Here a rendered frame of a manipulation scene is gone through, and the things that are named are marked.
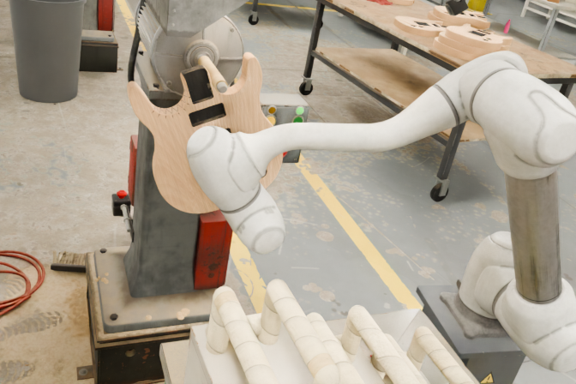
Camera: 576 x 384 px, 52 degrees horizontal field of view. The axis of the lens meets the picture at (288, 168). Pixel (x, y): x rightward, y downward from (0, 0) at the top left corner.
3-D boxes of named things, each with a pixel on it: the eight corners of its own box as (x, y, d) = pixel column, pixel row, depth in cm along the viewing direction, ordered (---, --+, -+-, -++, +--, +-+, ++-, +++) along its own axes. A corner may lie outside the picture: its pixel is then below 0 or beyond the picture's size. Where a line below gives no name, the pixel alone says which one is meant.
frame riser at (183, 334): (71, 300, 245) (71, 252, 233) (213, 285, 268) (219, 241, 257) (78, 398, 203) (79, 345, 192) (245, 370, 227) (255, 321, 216)
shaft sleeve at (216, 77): (211, 57, 156) (208, 68, 157) (199, 55, 155) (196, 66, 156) (229, 81, 142) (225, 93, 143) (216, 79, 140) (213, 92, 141)
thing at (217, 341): (202, 340, 87) (209, 291, 83) (223, 337, 89) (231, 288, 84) (209, 357, 85) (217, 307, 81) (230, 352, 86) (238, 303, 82)
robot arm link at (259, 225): (277, 204, 134) (250, 165, 127) (302, 243, 122) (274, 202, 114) (237, 231, 134) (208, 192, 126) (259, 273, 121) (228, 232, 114)
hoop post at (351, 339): (333, 351, 101) (345, 309, 97) (349, 348, 103) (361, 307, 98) (342, 365, 99) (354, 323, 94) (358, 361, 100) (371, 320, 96)
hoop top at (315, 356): (261, 293, 87) (264, 275, 86) (280, 290, 89) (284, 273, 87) (319, 399, 72) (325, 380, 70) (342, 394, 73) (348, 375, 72)
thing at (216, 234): (180, 251, 236) (189, 171, 219) (210, 249, 241) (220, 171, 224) (194, 291, 216) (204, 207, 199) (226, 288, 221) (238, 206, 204)
